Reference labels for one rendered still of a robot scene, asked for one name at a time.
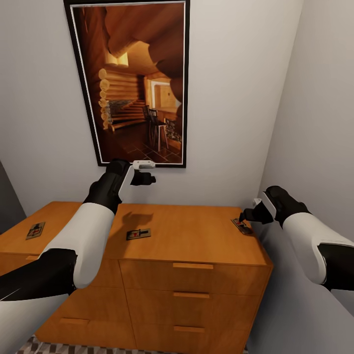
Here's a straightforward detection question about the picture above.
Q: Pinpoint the mousetrap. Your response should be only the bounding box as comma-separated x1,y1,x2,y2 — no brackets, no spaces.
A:
26,222,45,240
231,218,253,235
126,228,151,240

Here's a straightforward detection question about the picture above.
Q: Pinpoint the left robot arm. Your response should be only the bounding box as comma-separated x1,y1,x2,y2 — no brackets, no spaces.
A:
0,158,156,354

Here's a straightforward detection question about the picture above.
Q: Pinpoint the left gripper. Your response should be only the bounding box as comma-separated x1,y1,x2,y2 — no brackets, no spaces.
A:
130,169,156,186

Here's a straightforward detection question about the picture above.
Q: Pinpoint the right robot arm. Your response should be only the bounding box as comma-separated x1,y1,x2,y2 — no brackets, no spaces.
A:
239,186,354,317

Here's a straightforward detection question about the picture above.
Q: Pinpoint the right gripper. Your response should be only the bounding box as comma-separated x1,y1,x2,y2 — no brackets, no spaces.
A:
239,206,273,223

